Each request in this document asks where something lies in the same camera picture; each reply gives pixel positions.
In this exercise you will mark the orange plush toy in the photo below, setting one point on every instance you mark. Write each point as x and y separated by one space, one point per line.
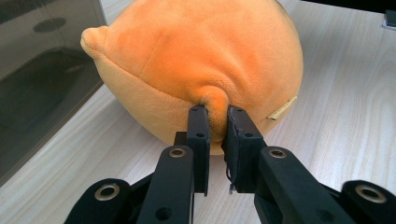
202 53

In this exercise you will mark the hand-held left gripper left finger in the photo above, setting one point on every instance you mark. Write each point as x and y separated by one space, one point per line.
174 186

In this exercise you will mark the translucent grey storage box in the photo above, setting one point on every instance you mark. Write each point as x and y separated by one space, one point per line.
40 84

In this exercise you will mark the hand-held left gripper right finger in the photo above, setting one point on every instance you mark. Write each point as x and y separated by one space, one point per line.
280 186

